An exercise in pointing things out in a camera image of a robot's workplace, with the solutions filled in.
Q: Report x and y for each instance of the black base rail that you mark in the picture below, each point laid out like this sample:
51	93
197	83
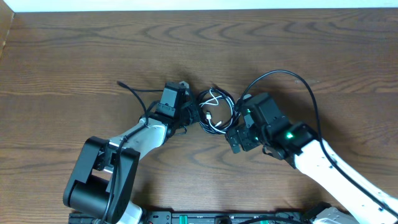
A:
163	217

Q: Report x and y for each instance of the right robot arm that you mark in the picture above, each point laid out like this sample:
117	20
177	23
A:
299	145

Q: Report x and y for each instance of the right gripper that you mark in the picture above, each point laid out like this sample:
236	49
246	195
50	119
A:
242	132

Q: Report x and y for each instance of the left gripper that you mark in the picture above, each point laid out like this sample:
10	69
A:
195	112

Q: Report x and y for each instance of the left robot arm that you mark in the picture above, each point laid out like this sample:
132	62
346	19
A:
103	177

